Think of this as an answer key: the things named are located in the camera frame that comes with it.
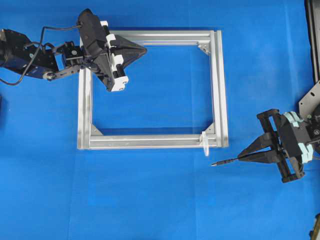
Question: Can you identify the right gripper teal rail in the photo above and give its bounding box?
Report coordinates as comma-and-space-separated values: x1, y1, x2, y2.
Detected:
237, 109, 313, 183

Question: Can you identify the black frame at right edge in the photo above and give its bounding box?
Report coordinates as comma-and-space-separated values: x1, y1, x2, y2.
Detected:
304, 0, 320, 84

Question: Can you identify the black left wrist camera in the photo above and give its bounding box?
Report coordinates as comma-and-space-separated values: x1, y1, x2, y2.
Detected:
77, 8, 107, 57

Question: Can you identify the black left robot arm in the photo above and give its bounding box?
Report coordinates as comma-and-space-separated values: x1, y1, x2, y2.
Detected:
0, 15, 147, 92

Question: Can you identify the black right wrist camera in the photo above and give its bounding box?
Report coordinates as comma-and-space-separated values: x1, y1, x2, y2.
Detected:
277, 111, 303, 158

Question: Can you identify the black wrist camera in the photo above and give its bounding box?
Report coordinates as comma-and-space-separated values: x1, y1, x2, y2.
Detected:
77, 8, 107, 57
277, 111, 303, 158

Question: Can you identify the silver aluminium extrusion frame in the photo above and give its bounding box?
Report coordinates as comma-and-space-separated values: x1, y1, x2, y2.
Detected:
77, 30, 229, 153

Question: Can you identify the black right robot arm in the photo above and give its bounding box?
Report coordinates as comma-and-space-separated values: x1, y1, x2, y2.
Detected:
237, 85, 320, 183

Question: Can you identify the dark object bottom right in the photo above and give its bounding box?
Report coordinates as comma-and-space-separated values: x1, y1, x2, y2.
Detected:
309, 213, 320, 240

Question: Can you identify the blue table cloth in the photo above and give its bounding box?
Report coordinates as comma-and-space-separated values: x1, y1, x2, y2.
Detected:
0, 0, 320, 240

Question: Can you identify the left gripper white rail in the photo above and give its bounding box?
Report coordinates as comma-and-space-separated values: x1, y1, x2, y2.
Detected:
79, 20, 148, 92

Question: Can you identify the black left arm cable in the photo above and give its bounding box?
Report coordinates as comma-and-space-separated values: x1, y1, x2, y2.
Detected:
0, 23, 83, 87

